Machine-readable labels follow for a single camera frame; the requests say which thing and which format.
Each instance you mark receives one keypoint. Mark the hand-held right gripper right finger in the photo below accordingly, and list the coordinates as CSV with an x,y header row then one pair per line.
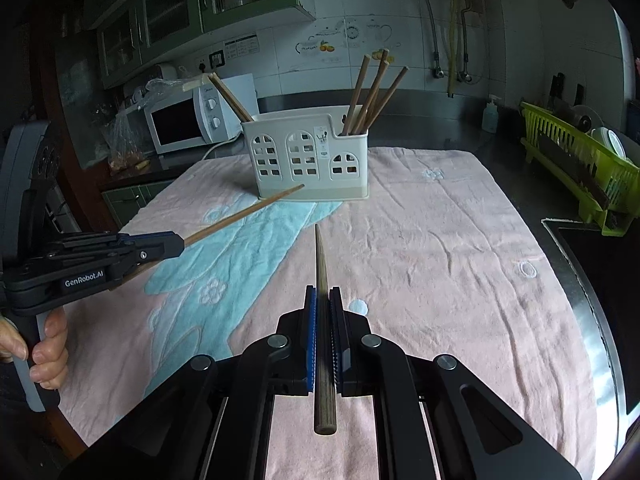
x,y
337,350

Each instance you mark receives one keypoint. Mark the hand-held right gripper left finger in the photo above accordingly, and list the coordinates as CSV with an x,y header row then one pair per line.
x,y
311,350

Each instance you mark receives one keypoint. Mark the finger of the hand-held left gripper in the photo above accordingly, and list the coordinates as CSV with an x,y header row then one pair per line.
x,y
150,247

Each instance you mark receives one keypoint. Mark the wooden chopstick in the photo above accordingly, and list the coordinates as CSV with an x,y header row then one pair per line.
x,y
383,56
227,95
395,84
240,217
378,80
375,57
360,87
320,270
235,95

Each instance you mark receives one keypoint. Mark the cream plastic utensil holder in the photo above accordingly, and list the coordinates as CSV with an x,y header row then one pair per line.
x,y
305,170

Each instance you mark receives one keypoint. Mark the person's left hand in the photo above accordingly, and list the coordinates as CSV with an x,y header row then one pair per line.
x,y
52,350

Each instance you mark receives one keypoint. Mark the green base cabinet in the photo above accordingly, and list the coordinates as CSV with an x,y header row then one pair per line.
x,y
135,202

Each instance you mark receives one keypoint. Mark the clear plastic food bag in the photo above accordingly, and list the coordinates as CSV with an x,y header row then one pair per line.
x,y
125,145

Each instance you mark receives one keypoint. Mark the white microwave oven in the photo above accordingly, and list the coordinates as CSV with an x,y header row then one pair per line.
x,y
175,122

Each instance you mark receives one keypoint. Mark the pink and turquoise towel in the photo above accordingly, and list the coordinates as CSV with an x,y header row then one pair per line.
x,y
450,285

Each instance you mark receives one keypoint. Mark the crumpled clear plastic bag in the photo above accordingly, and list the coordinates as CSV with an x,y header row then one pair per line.
x,y
155,90

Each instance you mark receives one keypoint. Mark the beige tape piece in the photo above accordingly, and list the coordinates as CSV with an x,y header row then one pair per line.
x,y
196,83

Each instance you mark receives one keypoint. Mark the white countertop appliance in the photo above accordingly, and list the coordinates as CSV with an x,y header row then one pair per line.
x,y
164,71

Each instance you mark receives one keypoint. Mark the white soap dispenser bottle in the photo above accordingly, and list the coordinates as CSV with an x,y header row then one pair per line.
x,y
490,117

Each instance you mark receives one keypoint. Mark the green plastic dish rack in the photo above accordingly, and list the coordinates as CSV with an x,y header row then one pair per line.
x,y
575,160

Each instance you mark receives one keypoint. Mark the metal water pipe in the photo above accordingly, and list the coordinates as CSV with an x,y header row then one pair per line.
x,y
465,35

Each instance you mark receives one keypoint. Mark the white bowl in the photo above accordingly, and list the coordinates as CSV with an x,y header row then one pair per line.
x,y
607,142

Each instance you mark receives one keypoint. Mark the white wall label sticker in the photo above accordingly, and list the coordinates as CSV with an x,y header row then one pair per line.
x,y
241,47

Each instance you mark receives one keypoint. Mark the green wall cabinet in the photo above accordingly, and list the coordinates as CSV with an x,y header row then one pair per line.
x,y
200,5

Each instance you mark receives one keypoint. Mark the fruit wall decal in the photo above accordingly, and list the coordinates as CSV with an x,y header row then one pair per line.
x,y
325,46

